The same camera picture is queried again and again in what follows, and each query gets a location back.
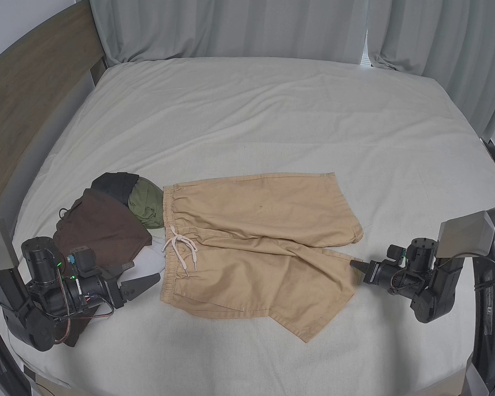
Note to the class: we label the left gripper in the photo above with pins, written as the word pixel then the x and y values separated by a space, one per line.
pixel 95 291

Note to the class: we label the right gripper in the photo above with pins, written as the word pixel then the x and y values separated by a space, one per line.
pixel 378 274

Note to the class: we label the beige shorts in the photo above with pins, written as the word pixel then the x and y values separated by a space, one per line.
pixel 251 229

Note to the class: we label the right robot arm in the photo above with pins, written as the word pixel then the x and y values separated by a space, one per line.
pixel 464 233

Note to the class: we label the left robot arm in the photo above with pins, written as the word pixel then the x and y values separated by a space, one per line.
pixel 41 258

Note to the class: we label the bed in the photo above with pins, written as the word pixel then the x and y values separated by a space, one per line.
pixel 272 109

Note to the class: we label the white garment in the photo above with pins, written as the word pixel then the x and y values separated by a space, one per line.
pixel 152 258

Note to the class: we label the brown garment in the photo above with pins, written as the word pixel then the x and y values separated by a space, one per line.
pixel 103 229

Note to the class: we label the green garment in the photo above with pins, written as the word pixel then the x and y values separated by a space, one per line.
pixel 146 204

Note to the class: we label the black garment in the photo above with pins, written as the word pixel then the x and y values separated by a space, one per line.
pixel 111 184

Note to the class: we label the pale green curtain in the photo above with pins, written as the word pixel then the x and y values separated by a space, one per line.
pixel 231 15
pixel 445 23

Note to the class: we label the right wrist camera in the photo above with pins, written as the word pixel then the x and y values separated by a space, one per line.
pixel 396 252

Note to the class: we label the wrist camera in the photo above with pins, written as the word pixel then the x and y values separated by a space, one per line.
pixel 396 252
pixel 82 258

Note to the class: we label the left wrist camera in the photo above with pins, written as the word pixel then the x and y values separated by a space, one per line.
pixel 82 258

